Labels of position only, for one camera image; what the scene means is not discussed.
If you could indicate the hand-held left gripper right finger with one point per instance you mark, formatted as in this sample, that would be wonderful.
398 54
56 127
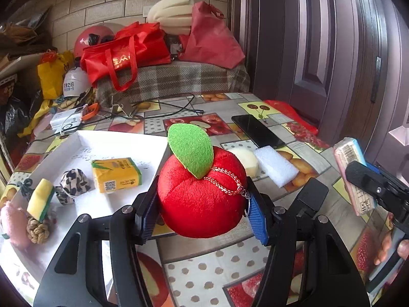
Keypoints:
258 224

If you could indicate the yellow juice carton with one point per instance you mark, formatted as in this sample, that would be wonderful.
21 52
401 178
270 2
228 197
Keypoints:
116 174

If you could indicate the brown panelled door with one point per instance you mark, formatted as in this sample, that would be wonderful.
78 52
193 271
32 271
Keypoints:
319 54

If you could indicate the cardboard boxes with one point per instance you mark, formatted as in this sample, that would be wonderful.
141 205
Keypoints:
19 35

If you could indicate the red helmet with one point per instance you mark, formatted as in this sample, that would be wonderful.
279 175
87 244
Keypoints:
92 38

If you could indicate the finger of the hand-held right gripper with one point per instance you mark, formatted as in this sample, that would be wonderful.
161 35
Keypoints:
370 185

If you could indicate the cow print pouch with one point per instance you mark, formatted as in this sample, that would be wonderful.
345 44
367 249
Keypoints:
72 185

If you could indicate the plaid blanket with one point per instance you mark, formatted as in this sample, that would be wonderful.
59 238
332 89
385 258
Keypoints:
172 76

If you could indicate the yellow plastic bag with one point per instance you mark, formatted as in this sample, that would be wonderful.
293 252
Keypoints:
52 73

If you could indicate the pink plush toy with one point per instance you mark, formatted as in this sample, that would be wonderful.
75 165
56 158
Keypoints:
12 224

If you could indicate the black smartphone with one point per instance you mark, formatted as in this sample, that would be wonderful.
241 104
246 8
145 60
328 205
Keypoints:
257 131

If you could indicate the stack of white foam sheets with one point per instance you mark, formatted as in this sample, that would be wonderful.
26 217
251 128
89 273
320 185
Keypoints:
172 16

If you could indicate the white helmet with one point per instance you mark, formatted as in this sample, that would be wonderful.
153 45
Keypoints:
75 83

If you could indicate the white tray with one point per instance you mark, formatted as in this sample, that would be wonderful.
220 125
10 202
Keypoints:
96 153

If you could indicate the red tote bag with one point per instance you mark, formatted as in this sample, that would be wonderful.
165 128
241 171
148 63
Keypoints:
124 54

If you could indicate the black plastic bag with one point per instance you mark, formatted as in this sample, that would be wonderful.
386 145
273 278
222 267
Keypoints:
12 115

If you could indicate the white foam block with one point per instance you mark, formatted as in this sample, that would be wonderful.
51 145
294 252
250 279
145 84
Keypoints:
276 166

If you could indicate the orange clip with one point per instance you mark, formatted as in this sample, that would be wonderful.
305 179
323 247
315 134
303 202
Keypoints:
91 110

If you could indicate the person's right hand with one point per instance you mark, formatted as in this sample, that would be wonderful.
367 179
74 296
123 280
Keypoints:
383 246

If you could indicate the red apple plush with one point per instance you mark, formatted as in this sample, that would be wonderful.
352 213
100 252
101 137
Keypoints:
201 192

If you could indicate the yellow green sponge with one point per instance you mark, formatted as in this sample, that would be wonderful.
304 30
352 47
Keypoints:
40 198

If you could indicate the pink red fabric bag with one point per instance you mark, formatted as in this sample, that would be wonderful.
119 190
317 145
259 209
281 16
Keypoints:
211 38

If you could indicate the pink sponge with label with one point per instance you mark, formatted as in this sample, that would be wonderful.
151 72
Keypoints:
350 166

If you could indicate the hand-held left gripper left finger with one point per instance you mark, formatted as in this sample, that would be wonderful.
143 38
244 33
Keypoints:
147 220

